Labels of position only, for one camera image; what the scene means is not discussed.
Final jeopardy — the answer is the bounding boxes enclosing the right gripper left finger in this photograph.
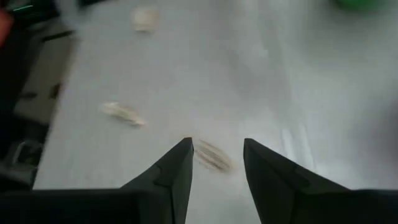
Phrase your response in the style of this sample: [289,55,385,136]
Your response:
[119,137,195,224]

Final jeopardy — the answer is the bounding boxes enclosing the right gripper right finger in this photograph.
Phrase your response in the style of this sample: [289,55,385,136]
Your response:
[243,138,351,224]

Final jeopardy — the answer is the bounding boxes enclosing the white dotted candy bag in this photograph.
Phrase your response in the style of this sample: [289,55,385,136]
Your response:
[98,101,147,128]
[193,139,236,174]
[130,6,160,34]

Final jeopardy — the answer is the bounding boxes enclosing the green monster face bucket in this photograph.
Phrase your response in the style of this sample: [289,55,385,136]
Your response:
[331,0,398,12]

